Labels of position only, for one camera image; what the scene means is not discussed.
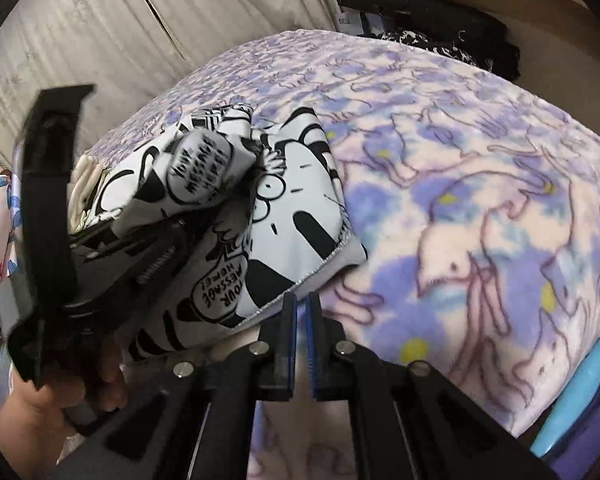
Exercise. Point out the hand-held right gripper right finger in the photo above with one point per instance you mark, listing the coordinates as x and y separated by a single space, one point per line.
311 340

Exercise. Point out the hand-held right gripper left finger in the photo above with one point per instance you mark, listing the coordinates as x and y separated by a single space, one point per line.
291 330

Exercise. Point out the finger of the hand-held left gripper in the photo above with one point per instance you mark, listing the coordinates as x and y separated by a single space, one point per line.
130 270

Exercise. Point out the black and white printed garment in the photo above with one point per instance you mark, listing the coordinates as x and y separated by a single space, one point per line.
290 200

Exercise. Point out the black clothes pile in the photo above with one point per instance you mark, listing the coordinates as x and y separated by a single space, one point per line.
480 35

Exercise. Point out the person's left hand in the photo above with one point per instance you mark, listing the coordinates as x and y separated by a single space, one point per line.
35 410

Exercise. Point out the white patterned curtain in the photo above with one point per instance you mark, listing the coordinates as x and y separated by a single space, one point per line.
130 35

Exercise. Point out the purple printed fleece blanket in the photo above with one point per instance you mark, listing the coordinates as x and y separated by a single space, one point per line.
480 160

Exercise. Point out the light blue plastic stool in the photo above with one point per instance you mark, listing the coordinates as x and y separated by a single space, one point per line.
580 400

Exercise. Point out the purple plastic stool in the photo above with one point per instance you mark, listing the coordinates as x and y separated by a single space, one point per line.
595 455

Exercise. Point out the white storage box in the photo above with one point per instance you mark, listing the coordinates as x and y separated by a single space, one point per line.
352 22

